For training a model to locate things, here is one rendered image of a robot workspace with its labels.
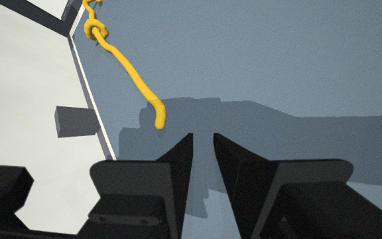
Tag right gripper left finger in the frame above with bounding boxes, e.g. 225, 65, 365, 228
90, 133, 193, 239

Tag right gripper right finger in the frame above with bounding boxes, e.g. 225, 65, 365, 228
213, 133, 353, 239

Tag yellow rope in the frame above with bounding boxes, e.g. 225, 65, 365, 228
82, 0, 166, 129

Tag dark grey block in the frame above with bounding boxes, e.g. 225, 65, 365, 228
54, 106, 98, 138

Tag blue-grey mat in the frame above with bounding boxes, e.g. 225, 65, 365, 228
72, 0, 382, 239

